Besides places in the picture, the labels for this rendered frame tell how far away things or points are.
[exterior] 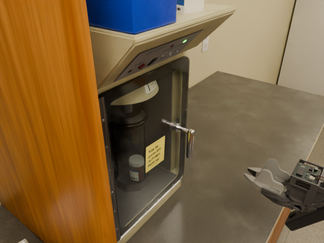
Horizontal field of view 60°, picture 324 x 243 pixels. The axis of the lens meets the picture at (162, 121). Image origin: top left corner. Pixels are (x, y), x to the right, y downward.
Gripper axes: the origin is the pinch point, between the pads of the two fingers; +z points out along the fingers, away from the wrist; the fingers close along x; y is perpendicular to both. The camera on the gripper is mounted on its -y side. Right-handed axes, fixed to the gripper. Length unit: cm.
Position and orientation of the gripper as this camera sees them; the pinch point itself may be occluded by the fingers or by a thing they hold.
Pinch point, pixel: (250, 175)
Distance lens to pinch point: 71.8
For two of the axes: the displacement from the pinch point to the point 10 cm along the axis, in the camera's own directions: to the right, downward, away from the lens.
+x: -5.9, 4.1, -6.9
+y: 0.0, -8.6, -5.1
